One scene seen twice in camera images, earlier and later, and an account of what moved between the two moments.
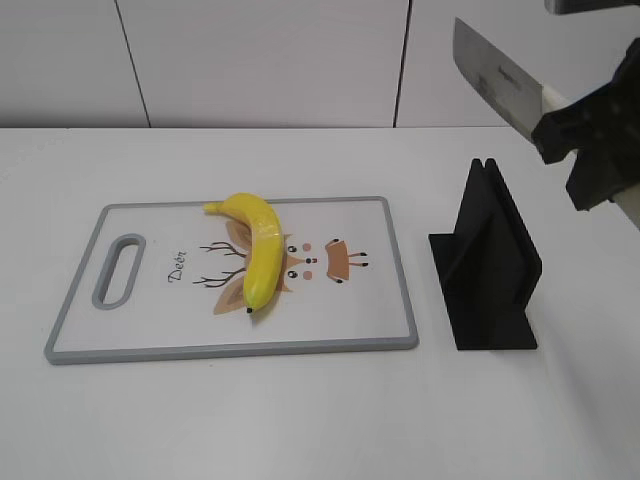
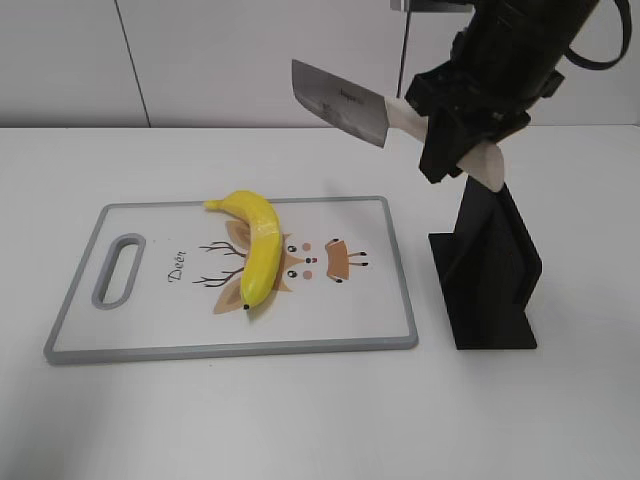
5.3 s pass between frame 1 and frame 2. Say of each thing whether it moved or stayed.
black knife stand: stayed
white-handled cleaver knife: moved
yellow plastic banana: stayed
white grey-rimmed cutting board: stayed
